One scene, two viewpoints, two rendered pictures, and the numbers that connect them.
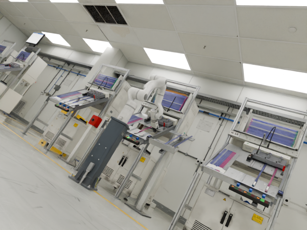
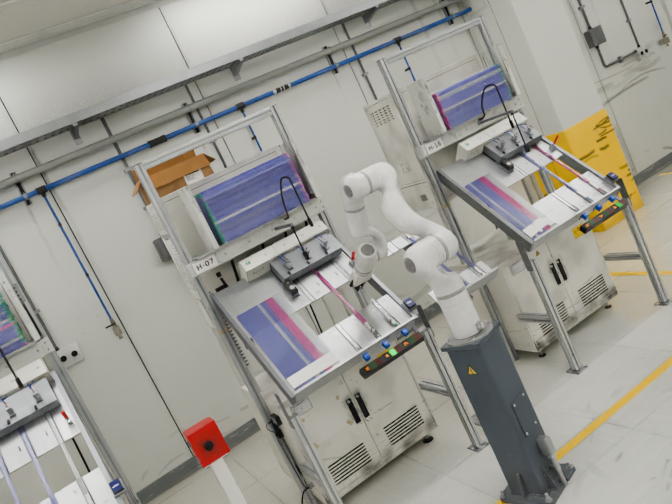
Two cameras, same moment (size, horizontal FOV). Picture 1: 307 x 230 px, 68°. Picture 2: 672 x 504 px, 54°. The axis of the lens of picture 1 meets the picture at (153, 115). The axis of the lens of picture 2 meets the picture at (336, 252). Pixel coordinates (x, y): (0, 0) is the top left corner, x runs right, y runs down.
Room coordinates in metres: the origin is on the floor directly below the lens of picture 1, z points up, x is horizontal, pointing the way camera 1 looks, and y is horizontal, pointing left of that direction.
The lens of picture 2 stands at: (1.28, 2.54, 1.59)
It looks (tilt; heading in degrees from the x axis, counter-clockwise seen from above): 8 degrees down; 302
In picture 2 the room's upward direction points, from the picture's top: 26 degrees counter-clockwise
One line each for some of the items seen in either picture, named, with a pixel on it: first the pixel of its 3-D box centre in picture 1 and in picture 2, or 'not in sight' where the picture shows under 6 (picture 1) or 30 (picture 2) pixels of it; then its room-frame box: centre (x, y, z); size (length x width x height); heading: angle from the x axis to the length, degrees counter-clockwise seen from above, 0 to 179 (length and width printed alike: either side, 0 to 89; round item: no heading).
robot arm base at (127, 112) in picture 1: (125, 115); (460, 313); (2.33, 0.25, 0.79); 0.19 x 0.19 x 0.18
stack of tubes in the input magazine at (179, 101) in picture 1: (170, 101); (253, 198); (3.27, -0.12, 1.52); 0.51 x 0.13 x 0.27; 55
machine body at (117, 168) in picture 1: (130, 173); (337, 410); (3.41, -0.14, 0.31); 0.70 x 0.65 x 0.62; 55
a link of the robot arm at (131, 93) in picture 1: (133, 97); (432, 269); (2.35, 0.28, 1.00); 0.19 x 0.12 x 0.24; 59
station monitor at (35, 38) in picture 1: (36, 40); not in sight; (5.95, 3.82, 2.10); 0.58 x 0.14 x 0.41; 55
